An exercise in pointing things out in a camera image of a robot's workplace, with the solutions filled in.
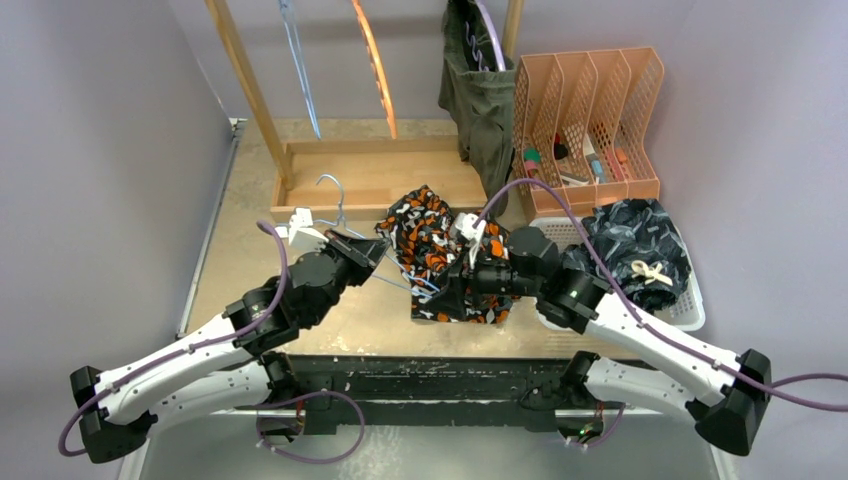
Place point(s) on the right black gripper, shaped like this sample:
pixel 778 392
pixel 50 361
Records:
pixel 459 279

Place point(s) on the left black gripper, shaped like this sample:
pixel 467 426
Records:
pixel 363 254

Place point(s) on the orange camouflage shorts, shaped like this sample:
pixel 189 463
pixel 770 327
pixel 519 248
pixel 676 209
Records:
pixel 418 229

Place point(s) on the orange hanger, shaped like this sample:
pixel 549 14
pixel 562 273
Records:
pixel 377 67

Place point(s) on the dark shark print shorts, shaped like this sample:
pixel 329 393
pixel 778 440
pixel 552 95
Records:
pixel 641 247

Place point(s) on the light blue wire hanger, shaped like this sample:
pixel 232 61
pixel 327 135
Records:
pixel 292 33

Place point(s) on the white plastic basket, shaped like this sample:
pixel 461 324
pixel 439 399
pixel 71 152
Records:
pixel 687 314

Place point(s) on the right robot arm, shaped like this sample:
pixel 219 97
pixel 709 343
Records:
pixel 714 389

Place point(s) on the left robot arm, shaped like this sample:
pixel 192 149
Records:
pixel 230 362

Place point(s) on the olive green shorts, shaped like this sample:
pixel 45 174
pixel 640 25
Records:
pixel 481 104

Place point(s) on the lavender wavy hanger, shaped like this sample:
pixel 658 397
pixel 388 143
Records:
pixel 482 47

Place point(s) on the wooden clothes rack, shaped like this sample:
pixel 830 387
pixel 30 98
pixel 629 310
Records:
pixel 249 61

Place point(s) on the green pink small item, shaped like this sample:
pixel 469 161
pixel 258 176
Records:
pixel 532 162

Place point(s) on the black red small item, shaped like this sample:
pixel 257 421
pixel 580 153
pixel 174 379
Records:
pixel 560 148

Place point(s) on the white blue marker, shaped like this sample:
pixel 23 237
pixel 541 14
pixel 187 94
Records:
pixel 596 172

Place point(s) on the orange pink small item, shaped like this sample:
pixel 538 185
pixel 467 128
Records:
pixel 618 163

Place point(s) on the orange file organizer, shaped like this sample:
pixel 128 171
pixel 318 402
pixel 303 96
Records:
pixel 608 94

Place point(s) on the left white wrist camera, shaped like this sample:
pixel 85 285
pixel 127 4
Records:
pixel 300 231

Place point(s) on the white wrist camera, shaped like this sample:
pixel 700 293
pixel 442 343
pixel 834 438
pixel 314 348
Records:
pixel 300 231
pixel 470 229

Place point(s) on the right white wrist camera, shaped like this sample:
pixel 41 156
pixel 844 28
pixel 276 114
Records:
pixel 470 229

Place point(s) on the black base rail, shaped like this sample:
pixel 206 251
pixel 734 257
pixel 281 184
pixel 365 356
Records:
pixel 327 392

